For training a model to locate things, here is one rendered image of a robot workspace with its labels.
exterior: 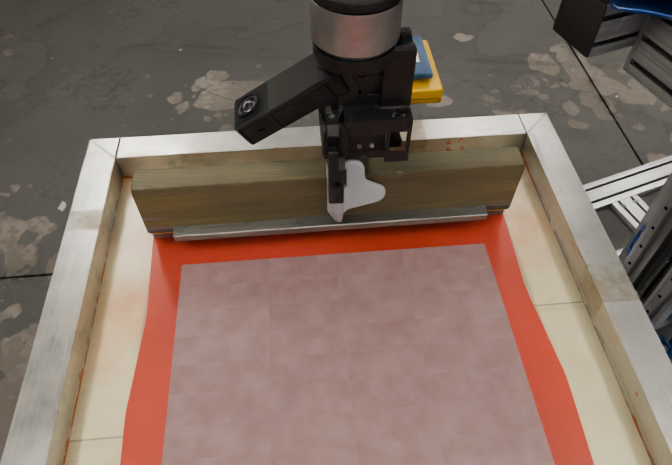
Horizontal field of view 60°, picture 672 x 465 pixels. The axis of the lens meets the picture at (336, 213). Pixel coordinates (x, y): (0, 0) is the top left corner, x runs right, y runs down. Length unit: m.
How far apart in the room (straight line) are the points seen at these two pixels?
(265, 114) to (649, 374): 0.41
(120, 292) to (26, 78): 2.19
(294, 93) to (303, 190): 0.13
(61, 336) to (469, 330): 0.40
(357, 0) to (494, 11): 2.58
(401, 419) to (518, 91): 2.08
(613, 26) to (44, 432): 0.90
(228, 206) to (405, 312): 0.22
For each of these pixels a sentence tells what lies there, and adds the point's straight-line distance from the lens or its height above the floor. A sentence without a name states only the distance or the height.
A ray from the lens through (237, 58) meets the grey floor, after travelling 2.64.
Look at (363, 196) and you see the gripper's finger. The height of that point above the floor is 1.04.
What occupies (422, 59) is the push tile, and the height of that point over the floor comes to 0.97.
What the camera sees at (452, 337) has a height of 0.95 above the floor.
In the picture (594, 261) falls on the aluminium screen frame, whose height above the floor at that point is 0.99.
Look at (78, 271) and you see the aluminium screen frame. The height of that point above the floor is 0.99.
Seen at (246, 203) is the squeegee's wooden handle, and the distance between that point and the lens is 0.62.
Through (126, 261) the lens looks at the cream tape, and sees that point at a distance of 0.69.
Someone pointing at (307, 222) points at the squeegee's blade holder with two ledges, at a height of 0.99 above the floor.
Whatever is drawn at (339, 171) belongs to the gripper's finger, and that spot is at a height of 1.09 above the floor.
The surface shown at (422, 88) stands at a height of 0.95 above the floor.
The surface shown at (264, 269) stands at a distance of 0.64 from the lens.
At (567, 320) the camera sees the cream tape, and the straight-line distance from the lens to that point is 0.65.
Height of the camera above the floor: 1.48
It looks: 50 degrees down
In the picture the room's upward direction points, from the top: straight up
